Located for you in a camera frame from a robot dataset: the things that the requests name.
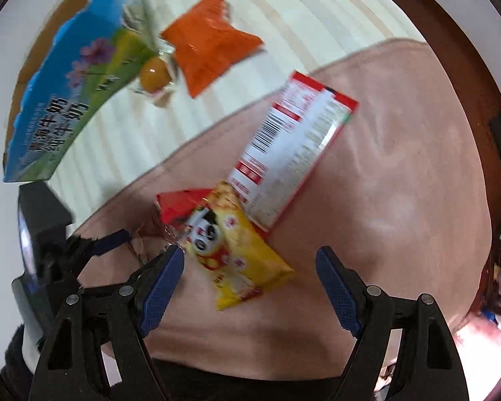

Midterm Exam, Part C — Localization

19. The orange jelly cup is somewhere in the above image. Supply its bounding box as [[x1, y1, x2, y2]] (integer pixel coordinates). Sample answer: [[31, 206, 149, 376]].
[[121, 0, 180, 107]]

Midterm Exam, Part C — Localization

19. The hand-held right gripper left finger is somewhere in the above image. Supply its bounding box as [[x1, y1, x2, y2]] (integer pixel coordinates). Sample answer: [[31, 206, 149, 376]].
[[28, 244, 185, 401]]

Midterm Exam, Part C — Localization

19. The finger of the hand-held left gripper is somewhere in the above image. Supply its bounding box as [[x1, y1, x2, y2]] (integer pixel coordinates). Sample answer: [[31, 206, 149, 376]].
[[67, 229, 132, 269]]

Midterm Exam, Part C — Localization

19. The plain orange snack packet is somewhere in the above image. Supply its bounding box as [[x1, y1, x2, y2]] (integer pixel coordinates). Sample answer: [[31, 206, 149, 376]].
[[161, 0, 265, 99]]

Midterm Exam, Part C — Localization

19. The yellow panda snack packet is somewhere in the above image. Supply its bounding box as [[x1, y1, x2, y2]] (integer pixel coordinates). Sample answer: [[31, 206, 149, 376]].
[[177, 180, 296, 312]]

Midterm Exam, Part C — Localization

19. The dark red snack packet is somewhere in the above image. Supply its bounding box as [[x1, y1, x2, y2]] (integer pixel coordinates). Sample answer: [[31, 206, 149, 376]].
[[136, 190, 211, 260]]

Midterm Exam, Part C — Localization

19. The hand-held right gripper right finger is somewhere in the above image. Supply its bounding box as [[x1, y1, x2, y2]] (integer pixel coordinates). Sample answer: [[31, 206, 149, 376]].
[[315, 246, 470, 401]]

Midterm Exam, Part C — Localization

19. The red white flat packet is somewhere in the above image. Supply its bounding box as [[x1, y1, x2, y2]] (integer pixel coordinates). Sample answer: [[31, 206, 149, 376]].
[[227, 70, 359, 232]]

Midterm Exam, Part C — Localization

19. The blue printed cardboard box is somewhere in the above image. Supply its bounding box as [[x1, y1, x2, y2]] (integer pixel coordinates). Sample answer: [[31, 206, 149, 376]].
[[2, 0, 159, 182]]

